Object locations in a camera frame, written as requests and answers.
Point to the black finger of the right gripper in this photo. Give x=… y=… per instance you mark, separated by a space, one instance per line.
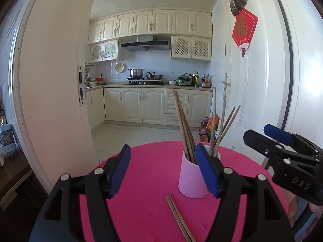
x=272 y=149

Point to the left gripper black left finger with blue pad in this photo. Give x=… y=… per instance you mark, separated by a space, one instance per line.
x=77 y=208

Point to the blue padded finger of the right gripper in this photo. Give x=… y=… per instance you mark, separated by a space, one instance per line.
x=277 y=133

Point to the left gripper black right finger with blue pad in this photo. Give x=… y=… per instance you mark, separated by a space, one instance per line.
x=247 y=204

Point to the wooden chopstick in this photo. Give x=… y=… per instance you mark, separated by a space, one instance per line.
x=179 y=223
x=181 y=124
x=188 y=131
x=231 y=122
x=213 y=121
x=185 y=128
x=223 y=129
x=183 y=222
x=222 y=116

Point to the cream lower kitchen cabinets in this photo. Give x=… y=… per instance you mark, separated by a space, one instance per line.
x=149 y=105

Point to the cream kitchen cabinets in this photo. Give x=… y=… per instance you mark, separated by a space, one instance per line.
x=149 y=105
x=189 y=32

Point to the cream upper kitchen cabinets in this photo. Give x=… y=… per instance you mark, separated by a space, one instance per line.
x=189 y=32

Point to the person's right hand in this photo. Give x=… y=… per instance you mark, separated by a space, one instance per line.
x=291 y=200

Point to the wooden chopstick by cup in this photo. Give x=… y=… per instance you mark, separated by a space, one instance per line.
x=231 y=122

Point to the wooden chopstick on mat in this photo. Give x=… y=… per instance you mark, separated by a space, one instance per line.
x=179 y=223
x=183 y=222
x=222 y=116
x=188 y=131
x=185 y=128
x=223 y=129

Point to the pink round table mat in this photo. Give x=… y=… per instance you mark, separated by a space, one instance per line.
x=140 y=211

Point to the pink cup utensil holder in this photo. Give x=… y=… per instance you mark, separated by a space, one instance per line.
x=200 y=178

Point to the bottles on counter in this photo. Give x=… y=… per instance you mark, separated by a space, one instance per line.
x=204 y=81

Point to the green appliance on counter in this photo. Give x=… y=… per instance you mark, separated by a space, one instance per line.
x=184 y=80

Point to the red diamond door decoration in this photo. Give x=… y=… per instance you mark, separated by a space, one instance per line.
x=243 y=31

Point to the white bowl on counter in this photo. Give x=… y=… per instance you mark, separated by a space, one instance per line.
x=172 y=82

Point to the door strike plate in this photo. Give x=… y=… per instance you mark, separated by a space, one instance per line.
x=81 y=86

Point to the dark wok pan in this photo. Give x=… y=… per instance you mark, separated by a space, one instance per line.
x=153 y=76

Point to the red pot on counter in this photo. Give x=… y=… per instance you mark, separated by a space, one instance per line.
x=100 y=80

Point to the gas stove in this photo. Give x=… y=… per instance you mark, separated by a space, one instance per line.
x=142 y=81

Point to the steel cooking pot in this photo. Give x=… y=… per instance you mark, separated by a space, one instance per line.
x=136 y=73

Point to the black range hood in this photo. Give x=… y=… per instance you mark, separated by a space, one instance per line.
x=147 y=43

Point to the white door with handle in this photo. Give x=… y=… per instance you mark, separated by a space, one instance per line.
x=256 y=81

